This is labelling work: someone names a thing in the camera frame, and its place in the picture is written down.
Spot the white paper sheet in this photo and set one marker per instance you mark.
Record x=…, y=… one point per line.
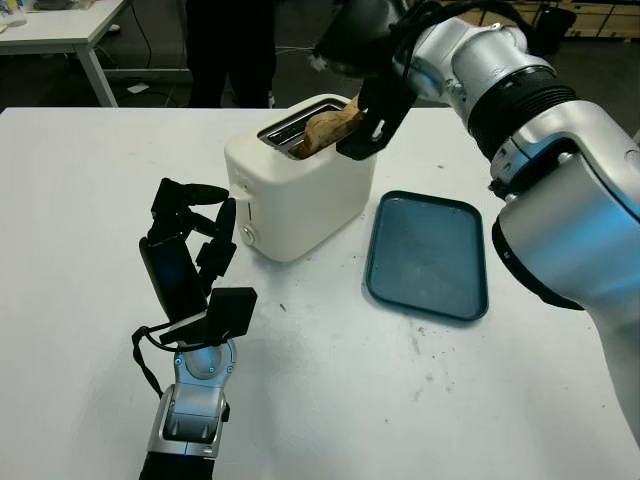
x=138, y=88

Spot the white side table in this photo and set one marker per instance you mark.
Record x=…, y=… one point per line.
x=55, y=30

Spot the stacked wooden crates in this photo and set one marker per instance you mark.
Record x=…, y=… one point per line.
x=610, y=17

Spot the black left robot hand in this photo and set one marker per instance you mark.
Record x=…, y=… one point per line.
x=172, y=270

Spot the person in dark clothes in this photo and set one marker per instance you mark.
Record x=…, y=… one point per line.
x=230, y=55

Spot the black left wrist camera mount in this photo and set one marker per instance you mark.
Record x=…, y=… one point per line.
x=230, y=312

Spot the white toaster lever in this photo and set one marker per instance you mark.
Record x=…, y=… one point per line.
x=240, y=192

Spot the white two-slot toaster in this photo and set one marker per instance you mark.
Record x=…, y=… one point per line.
x=300, y=210

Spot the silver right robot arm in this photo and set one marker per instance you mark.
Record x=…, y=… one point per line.
x=575, y=175

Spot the black trash bin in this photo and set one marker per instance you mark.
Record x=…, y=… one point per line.
x=560, y=25

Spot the slice of brown bread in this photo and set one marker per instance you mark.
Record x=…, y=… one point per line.
x=330, y=130

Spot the blue plastic tray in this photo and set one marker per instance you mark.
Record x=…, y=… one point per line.
x=425, y=260

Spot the printed drinking cup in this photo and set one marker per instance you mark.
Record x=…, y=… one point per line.
x=11, y=15

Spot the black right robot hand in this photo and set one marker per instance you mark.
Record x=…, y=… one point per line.
x=355, y=40

